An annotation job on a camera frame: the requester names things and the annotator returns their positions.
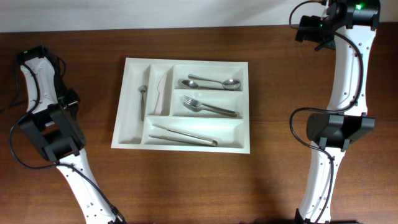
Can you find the small silver teaspoon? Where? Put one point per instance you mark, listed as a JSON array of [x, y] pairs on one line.
[[142, 90]]

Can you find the pink plastic knife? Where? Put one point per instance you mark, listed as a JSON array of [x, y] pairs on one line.
[[161, 91]]

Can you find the silver tablespoon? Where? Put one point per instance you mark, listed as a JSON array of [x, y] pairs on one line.
[[229, 84], [189, 84]]

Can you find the silver fork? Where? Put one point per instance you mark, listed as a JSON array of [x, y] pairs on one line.
[[197, 103], [198, 109]]

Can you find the long metal tongs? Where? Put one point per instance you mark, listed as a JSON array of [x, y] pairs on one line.
[[184, 137]]

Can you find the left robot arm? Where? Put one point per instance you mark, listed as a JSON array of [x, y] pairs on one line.
[[51, 127]]

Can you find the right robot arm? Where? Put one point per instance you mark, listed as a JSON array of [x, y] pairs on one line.
[[348, 27]]

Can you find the white plastic cutlery tray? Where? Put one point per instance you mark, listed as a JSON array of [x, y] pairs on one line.
[[232, 134]]

